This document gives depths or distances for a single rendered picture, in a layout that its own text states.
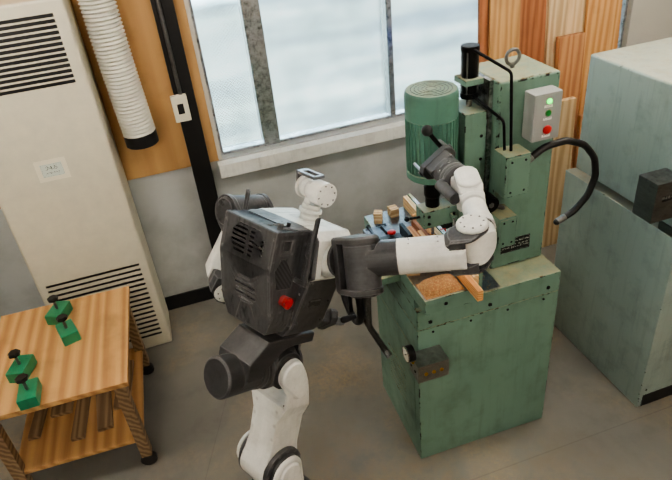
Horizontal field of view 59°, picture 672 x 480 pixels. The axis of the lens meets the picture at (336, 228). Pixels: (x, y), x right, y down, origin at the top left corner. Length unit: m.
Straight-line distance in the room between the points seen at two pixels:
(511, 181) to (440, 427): 1.09
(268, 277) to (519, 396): 1.51
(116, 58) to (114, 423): 1.58
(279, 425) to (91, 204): 1.55
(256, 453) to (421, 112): 1.15
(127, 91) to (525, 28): 2.07
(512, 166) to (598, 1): 1.88
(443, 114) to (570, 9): 1.86
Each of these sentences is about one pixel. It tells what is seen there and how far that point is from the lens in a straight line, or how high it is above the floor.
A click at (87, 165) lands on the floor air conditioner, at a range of 2.89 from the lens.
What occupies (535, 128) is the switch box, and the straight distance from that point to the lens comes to 2.03.
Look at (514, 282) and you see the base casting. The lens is 2.26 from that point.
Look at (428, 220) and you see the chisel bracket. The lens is 2.15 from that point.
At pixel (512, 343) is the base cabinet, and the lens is 2.45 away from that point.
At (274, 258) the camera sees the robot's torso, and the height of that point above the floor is 1.36.
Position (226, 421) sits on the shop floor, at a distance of 2.95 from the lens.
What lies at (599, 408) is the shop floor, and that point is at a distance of 2.98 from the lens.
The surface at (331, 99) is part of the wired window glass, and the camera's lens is 3.34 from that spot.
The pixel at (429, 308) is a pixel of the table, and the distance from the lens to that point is 2.02.
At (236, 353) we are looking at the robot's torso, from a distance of 1.64.
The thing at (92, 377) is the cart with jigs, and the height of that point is 0.53.
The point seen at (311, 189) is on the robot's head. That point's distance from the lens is 1.58.
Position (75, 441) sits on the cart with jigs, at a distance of 2.90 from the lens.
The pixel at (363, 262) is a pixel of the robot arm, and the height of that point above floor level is 1.33.
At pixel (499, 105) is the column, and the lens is 2.00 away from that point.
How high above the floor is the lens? 2.17
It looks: 32 degrees down
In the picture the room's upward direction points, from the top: 6 degrees counter-clockwise
